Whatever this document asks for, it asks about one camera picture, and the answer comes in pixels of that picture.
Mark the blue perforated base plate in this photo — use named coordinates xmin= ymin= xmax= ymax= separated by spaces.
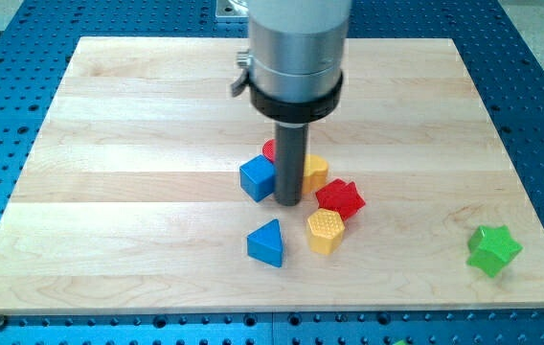
xmin=0 ymin=1 xmax=544 ymax=344

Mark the yellow hexagon block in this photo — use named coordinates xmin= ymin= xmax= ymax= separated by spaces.
xmin=306 ymin=208 xmax=345 ymax=255

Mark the wooden board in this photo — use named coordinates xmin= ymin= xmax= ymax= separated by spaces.
xmin=0 ymin=37 xmax=544 ymax=315

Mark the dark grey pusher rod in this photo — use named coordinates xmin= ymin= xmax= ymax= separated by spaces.
xmin=274 ymin=123 xmax=308 ymax=206

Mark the silver metal bracket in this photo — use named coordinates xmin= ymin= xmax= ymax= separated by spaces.
xmin=215 ymin=0 xmax=248 ymax=20

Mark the blue cube block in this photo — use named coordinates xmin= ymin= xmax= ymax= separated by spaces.
xmin=239 ymin=154 xmax=275 ymax=202

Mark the red round block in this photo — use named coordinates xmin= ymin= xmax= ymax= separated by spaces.
xmin=261 ymin=139 xmax=275 ymax=164

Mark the blue triangle block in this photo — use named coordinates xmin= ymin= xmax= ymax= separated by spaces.
xmin=247 ymin=219 xmax=283 ymax=267

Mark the yellow heart block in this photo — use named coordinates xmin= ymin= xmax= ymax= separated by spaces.
xmin=302 ymin=154 xmax=329 ymax=195

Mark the red star block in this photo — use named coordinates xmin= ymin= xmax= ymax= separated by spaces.
xmin=315 ymin=178 xmax=366 ymax=220

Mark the green star block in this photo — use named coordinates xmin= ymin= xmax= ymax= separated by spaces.
xmin=466 ymin=225 xmax=523 ymax=278

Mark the black clamp ring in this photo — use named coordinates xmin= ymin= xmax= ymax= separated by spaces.
xmin=248 ymin=72 xmax=344 ymax=124

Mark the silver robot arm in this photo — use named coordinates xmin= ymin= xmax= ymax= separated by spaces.
xmin=231 ymin=0 xmax=352 ymax=206

